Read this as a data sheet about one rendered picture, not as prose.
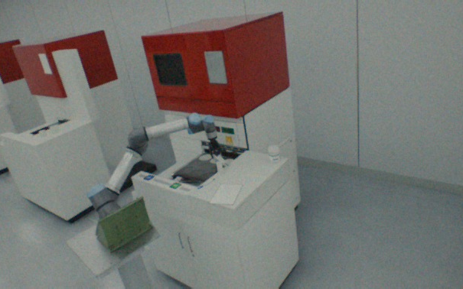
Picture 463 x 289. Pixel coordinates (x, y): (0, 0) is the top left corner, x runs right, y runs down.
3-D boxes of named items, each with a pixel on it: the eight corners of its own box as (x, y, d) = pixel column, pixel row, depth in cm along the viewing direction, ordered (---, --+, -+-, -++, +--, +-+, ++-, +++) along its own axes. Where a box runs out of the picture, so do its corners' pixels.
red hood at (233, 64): (215, 82, 338) (204, 19, 313) (290, 86, 289) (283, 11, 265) (158, 109, 286) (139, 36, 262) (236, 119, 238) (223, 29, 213)
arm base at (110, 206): (104, 220, 193) (95, 206, 196) (99, 229, 204) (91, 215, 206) (128, 208, 203) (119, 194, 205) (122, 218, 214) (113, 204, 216)
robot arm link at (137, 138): (122, 128, 217) (198, 108, 226) (125, 134, 227) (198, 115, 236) (126, 144, 214) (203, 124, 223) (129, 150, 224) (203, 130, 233)
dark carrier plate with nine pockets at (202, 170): (204, 153, 275) (204, 152, 275) (239, 160, 254) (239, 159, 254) (174, 173, 251) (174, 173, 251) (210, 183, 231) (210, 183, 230)
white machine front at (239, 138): (175, 149, 308) (164, 107, 292) (251, 166, 259) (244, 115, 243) (173, 150, 306) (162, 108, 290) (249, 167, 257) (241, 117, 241)
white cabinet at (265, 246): (207, 232, 329) (189, 154, 295) (300, 267, 271) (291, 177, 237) (157, 277, 285) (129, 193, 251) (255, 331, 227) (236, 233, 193)
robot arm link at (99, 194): (92, 209, 199) (81, 190, 202) (99, 212, 211) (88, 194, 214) (112, 197, 202) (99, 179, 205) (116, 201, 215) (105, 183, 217)
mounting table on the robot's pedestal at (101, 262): (103, 294, 184) (96, 276, 178) (73, 258, 215) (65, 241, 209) (172, 247, 210) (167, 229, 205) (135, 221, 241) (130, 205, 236)
